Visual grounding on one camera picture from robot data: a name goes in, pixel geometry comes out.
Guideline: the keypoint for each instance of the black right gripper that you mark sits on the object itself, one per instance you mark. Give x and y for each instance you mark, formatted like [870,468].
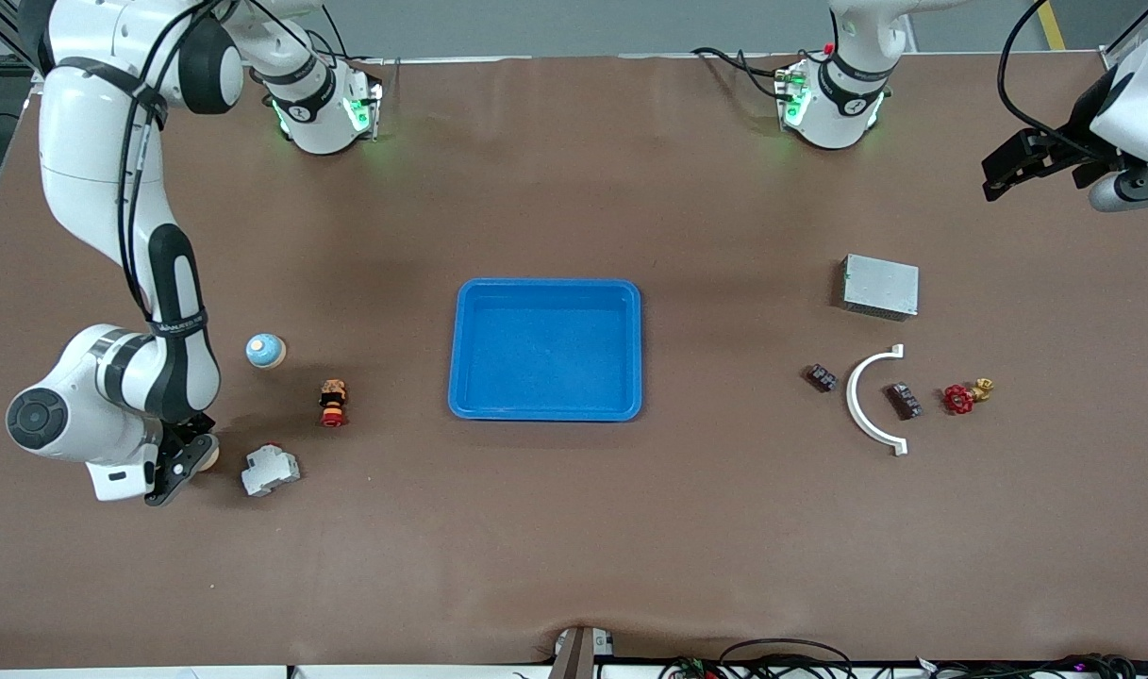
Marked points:
[201,422]

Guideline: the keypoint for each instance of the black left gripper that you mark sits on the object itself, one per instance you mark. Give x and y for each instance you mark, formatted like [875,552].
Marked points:
[1075,132]

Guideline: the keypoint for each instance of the light blue round bell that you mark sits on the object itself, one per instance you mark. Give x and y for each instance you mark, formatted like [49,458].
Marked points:
[211,460]
[265,351]

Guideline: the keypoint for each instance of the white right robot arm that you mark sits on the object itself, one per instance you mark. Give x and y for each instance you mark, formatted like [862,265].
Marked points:
[92,141]

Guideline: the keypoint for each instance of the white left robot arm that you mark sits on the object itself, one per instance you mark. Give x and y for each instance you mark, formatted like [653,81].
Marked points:
[842,104]

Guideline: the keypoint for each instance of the white circuit breaker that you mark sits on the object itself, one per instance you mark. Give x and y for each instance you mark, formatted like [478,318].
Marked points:
[270,469]

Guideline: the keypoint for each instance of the orange and red push button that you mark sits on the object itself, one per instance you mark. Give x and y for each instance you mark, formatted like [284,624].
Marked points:
[333,401]

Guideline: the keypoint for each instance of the grey metal box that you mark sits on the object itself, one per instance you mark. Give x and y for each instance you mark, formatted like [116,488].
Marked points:
[880,286]

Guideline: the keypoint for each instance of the brass valve red handwheel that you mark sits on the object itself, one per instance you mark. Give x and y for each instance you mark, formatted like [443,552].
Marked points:
[957,400]

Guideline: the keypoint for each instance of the blue plastic tray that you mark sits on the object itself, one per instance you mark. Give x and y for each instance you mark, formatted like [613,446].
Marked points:
[545,349]

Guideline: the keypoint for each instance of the aluminium frame corner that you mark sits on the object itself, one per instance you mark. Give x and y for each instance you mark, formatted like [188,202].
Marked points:
[1116,58]

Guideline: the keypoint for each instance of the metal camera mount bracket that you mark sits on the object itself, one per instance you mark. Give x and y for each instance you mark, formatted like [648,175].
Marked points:
[574,655]

